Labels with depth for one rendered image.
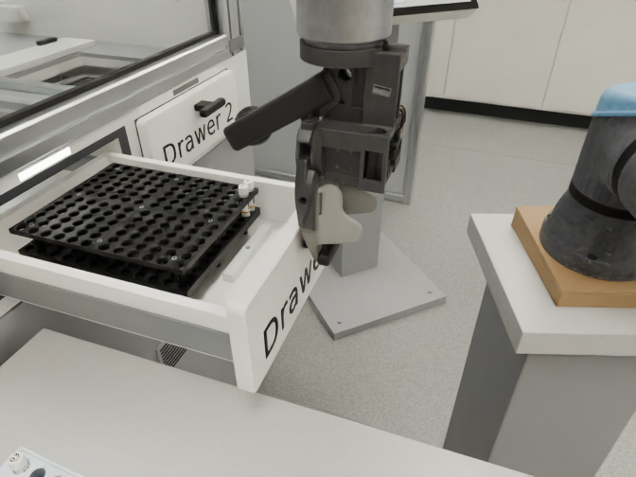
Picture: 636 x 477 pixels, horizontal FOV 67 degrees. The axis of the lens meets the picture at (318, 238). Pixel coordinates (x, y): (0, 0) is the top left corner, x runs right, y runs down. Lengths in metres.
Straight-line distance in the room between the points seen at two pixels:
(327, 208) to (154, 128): 0.42
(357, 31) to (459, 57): 3.05
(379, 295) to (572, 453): 0.95
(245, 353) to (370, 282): 1.39
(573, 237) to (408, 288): 1.14
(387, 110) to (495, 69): 3.02
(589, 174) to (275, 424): 0.48
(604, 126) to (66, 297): 0.63
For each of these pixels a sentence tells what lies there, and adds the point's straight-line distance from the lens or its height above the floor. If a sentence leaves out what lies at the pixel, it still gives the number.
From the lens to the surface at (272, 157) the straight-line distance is 2.53.
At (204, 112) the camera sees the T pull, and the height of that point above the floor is 0.91.
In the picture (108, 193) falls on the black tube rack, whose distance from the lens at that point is 0.65.
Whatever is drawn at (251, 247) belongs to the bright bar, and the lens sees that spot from 0.59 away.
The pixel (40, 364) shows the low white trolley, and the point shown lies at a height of 0.76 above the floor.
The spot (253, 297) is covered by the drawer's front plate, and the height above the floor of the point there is 0.93.
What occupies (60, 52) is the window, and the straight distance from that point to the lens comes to 0.71.
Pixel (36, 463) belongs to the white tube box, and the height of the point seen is 0.80.
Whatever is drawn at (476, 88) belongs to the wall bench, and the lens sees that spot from 3.45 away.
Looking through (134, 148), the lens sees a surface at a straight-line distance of 0.79.
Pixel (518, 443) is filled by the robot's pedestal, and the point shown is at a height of 0.46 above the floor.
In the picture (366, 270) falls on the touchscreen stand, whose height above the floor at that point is 0.04.
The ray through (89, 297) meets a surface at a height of 0.87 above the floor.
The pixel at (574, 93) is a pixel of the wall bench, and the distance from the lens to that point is 3.46.
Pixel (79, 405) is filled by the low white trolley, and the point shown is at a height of 0.76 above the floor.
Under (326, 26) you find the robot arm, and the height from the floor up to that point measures 1.12.
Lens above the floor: 1.20
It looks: 35 degrees down
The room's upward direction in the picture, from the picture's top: straight up
